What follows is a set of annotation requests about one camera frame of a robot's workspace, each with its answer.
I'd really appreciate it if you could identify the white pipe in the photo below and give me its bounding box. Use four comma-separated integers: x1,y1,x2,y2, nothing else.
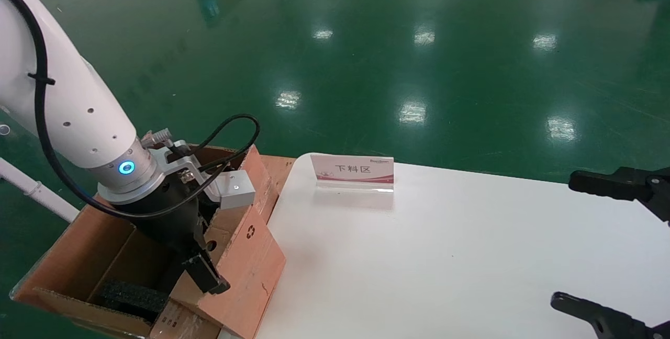
0,159,80,223

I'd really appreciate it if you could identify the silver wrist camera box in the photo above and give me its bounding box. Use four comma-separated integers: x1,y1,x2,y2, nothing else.
154,139,256,210

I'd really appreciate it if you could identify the black foam block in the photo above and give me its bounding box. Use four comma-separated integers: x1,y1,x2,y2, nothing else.
98,279,171,324

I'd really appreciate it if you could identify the brown wooden platform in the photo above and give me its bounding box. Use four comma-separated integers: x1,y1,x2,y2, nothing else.
260,155,297,222

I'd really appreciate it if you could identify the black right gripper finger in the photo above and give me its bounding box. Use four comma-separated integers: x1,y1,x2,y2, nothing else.
569,166,670,222
551,292,670,339

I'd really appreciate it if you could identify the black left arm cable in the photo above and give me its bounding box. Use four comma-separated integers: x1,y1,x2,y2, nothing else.
0,0,261,220

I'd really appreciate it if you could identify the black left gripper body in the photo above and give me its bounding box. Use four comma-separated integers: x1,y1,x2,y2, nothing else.
110,179,210,265

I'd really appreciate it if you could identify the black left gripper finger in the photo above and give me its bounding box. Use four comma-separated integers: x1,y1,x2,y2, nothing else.
181,253,231,296

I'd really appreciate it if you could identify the small cardboard box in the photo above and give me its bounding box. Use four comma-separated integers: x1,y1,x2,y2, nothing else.
170,206,287,339

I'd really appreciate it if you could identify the acrylic sign with red stripe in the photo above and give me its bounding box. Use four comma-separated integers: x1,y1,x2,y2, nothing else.
310,154,395,193

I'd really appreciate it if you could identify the large open cardboard box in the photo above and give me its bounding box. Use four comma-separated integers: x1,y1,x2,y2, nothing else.
9,143,287,339

